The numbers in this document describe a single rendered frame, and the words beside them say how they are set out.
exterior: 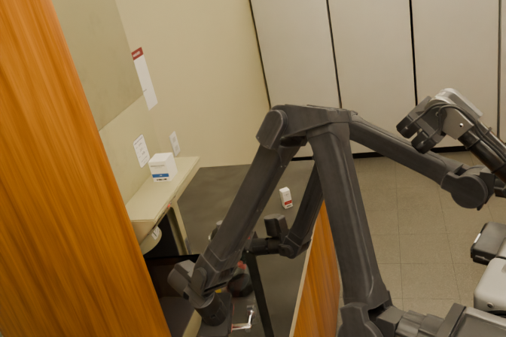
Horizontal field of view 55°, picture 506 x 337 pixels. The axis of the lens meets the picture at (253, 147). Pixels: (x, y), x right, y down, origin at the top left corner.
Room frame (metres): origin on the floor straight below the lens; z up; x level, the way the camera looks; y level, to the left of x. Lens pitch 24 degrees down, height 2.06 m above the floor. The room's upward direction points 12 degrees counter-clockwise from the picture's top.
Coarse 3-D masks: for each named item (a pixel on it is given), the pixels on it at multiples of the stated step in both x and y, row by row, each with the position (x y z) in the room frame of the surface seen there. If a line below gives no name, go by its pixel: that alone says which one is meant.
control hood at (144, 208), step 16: (176, 160) 1.26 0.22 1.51; (192, 160) 1.24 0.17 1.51; (176, 176) 1.16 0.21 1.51; (144, 192) 1.11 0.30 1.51; (160, 192) 1.09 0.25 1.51; (176, 192) 1.09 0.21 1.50; (128, 208) 1.04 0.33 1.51; (144, 208) 1.02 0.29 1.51; (160, 208) 1.00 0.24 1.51; (144, 224) 0.97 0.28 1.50
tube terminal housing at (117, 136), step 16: (144, 96) 1.29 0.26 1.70; (128, 112) 1.20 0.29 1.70; (144, 112) 1.27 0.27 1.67; (112, 128) 1.12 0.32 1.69; (128, 128) 1.18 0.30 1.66; (144, 128) 1.25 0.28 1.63; (112, 144) 1.09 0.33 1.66; (128, 144) 1.16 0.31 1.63; (112, 160) 1.08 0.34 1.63; (128, 160) 1.13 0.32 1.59; (128, 176) 1.11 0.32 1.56; (144, 176) 1.18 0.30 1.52; (128, 192) 1.09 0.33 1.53; (176, 208) 1.28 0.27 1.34; (176, 224) 1.30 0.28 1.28; (144, 240) 1.09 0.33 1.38; (176, 240) 1.28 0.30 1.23
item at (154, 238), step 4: (156, 228) 1.20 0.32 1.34; (156, 232) 1.18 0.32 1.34; (160, 232) 1.21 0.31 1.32; (152, 236) 1.16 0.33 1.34; (156, 236) 1.17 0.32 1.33; (160, 236) 1.19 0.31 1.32; (148, 240) 1.15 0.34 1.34; (152, 240) 1.16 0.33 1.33; (156, 240) 1.16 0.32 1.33; (148, 244) 1.14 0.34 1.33; (152, 244) 1.15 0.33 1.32; (156, 244) 1.15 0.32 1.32; (144, 248) 1.13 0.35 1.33; (148, 248) 1.13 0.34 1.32; (152, 248) 1.14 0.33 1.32; (144, 252) 1.12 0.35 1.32
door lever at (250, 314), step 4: (248, 312) 0.93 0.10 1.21; (252, 312) 0.93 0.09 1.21; (248, 316) 0.92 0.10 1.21; (252, 316) 0.93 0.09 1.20; (248, 320) 0.91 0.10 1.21; (236, 324) 0.90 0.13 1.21; (240, 324) 0.90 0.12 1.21; (244, 324) 0.90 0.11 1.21; (248, 324) 0.89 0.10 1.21; (236, 328) 0.89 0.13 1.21; (240, 328) 0.89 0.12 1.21; (244, 328) 0.89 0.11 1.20; (248, 328) 0.89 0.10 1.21
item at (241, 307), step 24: (168, 264) 0.97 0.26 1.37; (240, 264) 0.93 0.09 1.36; (168, 288) 0.98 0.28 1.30; (240, 288) 0.94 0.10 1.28; (168, 312) 0.98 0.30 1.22; (192, 312) 0.97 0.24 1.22; (240, 312) 0.94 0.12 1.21; (264, 312) 0.93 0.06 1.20; (192, 336) 0.97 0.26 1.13; (240, 336) 0.94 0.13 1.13; (264, 336) 0.93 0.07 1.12
